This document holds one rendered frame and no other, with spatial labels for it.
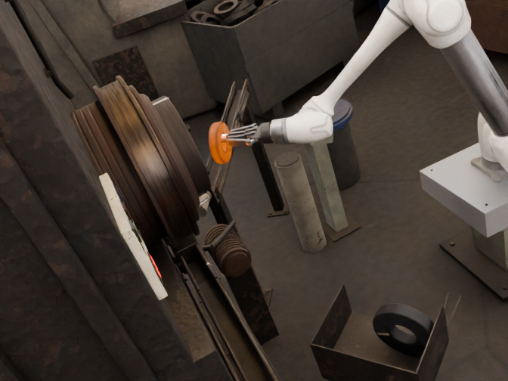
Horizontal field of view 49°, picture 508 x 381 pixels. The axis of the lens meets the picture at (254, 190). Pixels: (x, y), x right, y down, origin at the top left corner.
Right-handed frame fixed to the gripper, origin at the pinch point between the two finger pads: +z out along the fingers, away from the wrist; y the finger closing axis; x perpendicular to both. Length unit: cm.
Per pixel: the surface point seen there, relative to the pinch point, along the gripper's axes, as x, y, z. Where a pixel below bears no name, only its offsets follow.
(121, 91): 48, -55, -3
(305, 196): -52, 29, -19
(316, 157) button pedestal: -39, 40, -25
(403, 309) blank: -8, -76, -62
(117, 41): -17, 182, 126
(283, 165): -33.2, 27.6, -13.1
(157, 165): 35, -69, -12
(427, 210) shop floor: -82, 49, -71
